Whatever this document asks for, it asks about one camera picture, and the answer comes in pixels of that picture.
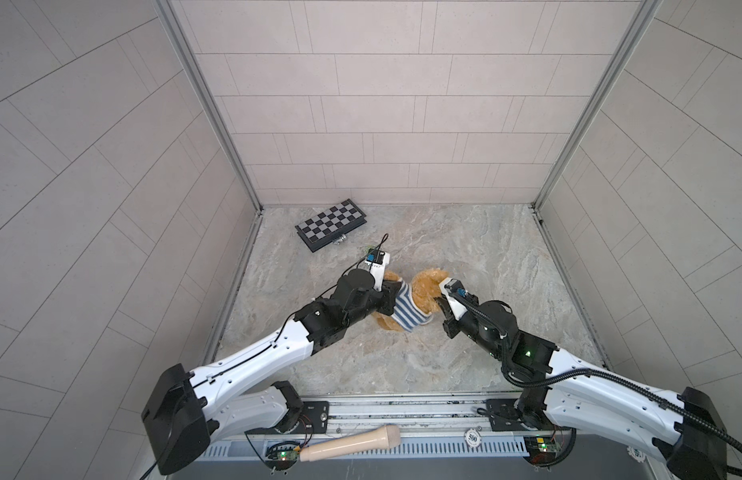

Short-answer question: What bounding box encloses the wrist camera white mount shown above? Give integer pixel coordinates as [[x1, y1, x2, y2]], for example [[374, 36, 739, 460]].
[[437, 277, 474, 321], [360, 249, 390, 291]]

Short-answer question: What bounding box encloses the beige wooden handle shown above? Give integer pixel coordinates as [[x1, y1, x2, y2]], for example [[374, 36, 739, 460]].
[[299, 425, 401, 462]]

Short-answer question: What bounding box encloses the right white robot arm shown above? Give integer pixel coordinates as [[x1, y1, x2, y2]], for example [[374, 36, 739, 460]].
[[437, 288, 728, 479]]

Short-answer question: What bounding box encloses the brown teddy bear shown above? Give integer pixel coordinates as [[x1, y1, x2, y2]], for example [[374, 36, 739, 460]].
[[372, 268, 449, 332]]

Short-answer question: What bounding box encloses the thin black camera cable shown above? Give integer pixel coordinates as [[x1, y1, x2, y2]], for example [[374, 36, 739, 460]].
[[190, 233, 390, 391]]

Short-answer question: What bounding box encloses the left green circuit board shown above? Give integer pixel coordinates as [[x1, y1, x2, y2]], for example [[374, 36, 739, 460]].
[[264, 441, 302, 471]]

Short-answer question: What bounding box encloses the blue white striped sweater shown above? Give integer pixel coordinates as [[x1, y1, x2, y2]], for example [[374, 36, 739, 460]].
[[390, 282, 433, 333]]

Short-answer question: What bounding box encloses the aluminium mounting rail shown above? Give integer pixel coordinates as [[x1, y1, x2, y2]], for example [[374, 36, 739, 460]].
[[250, 392, 642, 445]]

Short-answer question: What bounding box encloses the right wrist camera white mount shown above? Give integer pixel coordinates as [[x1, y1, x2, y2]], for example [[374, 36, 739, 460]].
[[437, 277, 474, 321]]

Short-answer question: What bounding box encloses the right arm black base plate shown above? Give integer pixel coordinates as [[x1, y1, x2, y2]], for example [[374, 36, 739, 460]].
[[475, 397, 572, 432]]

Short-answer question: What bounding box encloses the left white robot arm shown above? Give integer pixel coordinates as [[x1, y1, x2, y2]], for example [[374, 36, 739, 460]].
[[141, 269, 405, 476]]

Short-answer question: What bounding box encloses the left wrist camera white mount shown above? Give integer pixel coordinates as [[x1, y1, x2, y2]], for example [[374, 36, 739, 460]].
[[360, 249, 390, 291]]

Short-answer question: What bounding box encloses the black corrugated cable conduit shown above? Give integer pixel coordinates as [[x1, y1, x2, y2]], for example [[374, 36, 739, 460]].
[[457, 293, 742, 475]]

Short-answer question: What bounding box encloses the folded black chess board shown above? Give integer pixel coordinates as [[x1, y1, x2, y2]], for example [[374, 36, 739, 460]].
[[295, 199, 366, 252]]

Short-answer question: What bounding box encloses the right circuit board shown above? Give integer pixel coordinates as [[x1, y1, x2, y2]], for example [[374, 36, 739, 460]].
[[523, 436, 559, 465]]

